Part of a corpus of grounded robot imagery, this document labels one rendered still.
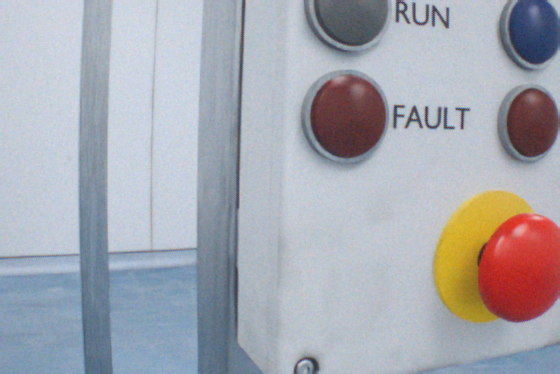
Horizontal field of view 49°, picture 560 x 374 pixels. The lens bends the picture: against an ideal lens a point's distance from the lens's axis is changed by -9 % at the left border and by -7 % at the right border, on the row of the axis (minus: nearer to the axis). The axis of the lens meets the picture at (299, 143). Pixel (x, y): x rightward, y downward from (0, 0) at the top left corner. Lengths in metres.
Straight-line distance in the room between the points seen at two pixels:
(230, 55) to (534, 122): 0.12
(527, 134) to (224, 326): 0.15
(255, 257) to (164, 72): 3.80
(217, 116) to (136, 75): 3.70
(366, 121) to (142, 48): 3.80
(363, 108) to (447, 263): 0.07
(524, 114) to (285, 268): 0.11
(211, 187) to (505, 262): 0.14
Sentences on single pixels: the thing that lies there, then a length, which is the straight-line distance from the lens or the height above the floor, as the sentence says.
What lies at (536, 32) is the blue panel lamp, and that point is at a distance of 0.26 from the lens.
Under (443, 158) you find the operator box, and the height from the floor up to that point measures 0.98.
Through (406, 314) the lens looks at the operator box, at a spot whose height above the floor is 0.92.
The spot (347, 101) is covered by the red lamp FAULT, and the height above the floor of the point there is 1.00.
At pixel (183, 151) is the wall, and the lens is 4.08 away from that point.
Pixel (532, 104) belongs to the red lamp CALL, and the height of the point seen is 1.00.
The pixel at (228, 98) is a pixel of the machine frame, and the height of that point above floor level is 1.00.
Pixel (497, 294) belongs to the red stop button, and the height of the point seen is 0.93.
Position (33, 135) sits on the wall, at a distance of 3.87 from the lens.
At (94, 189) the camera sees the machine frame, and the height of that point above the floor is 0.82.
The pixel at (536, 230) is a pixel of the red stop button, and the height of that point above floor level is 0.96.
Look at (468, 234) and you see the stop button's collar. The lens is 0.24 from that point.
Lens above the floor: 1.00
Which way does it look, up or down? 3 degrees down
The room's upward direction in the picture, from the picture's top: 2 degrees clockwise
